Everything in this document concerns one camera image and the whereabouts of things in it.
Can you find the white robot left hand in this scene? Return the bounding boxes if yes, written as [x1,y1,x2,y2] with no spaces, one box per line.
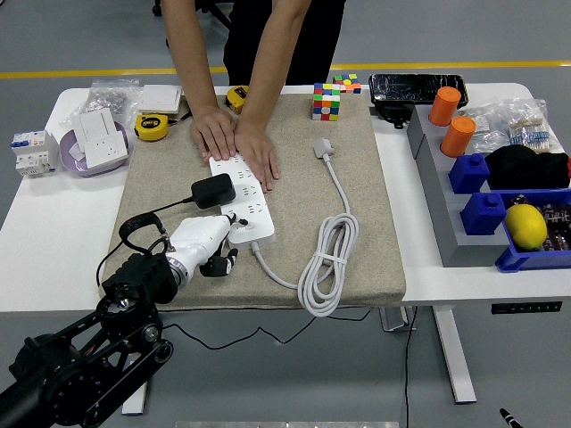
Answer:
[169,211,252,286]

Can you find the black glossy tray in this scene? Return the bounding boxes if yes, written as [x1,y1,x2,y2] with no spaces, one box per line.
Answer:
[368,73,469,108]

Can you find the plastic bag of resistors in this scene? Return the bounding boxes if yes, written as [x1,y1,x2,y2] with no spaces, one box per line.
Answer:
[506,98,564,155]

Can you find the grey-brown mat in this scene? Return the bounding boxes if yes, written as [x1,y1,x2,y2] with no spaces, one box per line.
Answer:
[98,91,408,313]

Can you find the black hanging cable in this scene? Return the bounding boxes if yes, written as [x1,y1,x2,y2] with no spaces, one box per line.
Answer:
[402,306,418,428]

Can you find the white switch panel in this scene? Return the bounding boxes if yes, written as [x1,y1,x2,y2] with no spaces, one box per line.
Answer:
[70,109,128,152]

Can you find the plastic bag of screws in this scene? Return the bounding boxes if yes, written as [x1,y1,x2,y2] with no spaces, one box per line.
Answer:
[66,78,142,127]

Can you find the black cloth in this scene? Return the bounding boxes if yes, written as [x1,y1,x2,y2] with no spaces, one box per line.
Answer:
[484,144,571,191]

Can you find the dark electronic modules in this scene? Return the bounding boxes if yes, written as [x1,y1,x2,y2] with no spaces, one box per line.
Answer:
[537,202,571,253]

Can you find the person's left hand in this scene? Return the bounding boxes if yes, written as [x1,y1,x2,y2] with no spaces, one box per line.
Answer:
[233,119,280,193]

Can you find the yellow tape measure with strap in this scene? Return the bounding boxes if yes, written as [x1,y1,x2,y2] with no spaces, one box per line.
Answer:
[133,110,193,143]

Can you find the person's right hand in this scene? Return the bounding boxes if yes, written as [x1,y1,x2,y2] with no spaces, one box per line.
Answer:
[190,105,236,161]

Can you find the blue block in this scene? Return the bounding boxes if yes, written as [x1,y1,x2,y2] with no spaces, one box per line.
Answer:
[448,153,491,195]
[459,191,508,237]

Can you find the black table control panel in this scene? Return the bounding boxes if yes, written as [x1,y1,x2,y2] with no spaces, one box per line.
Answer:
[491,301,563,315]

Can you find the blue plastic bin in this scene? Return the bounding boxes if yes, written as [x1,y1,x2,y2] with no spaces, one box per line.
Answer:
[484,186,571,273]

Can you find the white wall socket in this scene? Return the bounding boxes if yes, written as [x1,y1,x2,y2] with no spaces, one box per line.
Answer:
[83,131,129,169]

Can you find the white wall switch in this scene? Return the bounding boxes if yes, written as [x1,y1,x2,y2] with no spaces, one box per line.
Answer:
[135,84,183,115]

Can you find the grey block holder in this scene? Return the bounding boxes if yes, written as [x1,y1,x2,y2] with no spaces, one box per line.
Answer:
[405,105,512,268]

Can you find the white left table leg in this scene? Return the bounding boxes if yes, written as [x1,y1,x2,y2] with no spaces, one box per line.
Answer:
[120,378,151,416]

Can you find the white power strip cord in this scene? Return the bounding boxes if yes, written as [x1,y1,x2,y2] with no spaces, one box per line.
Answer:
[250,136,360,318]

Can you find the large rubik's cube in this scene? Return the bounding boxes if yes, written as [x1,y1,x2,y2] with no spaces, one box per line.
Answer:
[310,82,342,121]

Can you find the grey box under table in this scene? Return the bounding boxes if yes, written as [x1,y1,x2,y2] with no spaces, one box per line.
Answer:
[378,306,417,333]

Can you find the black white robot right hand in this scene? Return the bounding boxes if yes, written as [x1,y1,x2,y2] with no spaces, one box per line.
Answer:
[498,407,523,428]

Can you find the orange cylinder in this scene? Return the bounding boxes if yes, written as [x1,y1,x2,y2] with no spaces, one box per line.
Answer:
[427,86,463,128]
[440,116,477,160]

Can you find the white table leg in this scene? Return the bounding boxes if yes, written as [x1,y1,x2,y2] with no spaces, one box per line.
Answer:
[120,378,151,416]
[431,306,477,406]

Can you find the yellow lemon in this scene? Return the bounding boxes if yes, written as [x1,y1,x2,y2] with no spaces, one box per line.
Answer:
[504,203,549,251]

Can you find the white circuit breaker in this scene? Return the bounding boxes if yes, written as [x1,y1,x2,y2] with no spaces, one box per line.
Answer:
[11,128,60,178]

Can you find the white right table leg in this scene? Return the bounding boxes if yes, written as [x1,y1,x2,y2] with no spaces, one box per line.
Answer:
[431,306,477,406]

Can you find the small rubik's cube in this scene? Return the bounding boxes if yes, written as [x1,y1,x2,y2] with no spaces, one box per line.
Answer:
[332,73,362,95]

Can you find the person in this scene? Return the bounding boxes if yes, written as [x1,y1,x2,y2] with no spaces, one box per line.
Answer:
[221,0,347,86]

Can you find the white power strip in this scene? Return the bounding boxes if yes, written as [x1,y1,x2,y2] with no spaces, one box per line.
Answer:
[208,153,277,245]

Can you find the purple bowl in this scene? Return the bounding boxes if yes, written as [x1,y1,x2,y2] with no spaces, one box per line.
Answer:
[59,120,137,178]

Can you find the plastic bag of white parts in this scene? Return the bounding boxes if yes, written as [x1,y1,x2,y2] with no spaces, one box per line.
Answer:
[463,104,514,155]

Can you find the thin black cable under table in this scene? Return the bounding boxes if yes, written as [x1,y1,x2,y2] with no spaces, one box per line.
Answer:
[161,307,372,350]

